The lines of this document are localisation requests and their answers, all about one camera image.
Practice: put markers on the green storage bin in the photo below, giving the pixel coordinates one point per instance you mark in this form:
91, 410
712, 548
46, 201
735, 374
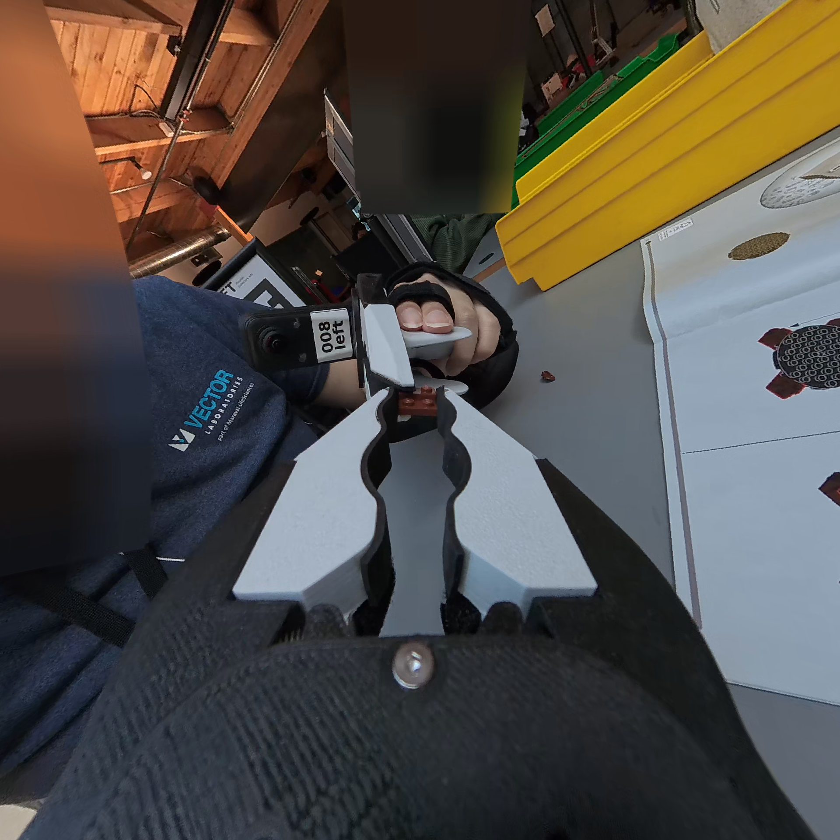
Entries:
590, 98

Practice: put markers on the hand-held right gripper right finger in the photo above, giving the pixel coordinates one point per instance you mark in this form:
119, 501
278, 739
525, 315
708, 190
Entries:
518, 525

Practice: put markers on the black and white sign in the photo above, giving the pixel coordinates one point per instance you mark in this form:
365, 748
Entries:
256, 282

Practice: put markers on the white instruction booklet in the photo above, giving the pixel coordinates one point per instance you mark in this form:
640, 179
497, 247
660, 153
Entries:
754, 525

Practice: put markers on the yellow plastic bin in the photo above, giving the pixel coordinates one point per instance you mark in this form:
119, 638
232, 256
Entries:
656, 164

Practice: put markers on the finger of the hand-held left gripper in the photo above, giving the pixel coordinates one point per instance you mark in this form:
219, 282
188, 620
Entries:
387, 341

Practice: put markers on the person's navy shirt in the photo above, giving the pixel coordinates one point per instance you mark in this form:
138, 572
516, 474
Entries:
197, 367

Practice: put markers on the silver ventilation duct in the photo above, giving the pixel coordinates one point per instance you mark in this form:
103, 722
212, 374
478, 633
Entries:
177, 253

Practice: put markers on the black padded wrist rest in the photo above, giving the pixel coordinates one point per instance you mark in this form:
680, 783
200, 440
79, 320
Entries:
508, 354

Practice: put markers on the person's left hand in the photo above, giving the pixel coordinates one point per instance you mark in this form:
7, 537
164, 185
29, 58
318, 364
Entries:
482, 341

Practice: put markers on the brown square toy brick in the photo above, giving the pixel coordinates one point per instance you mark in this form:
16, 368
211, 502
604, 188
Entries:
418, 408

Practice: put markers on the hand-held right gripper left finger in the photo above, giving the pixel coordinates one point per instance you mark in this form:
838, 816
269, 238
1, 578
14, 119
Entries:
308, 525

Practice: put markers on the grey desk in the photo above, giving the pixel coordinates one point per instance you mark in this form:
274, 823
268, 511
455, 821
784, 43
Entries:
590, 420

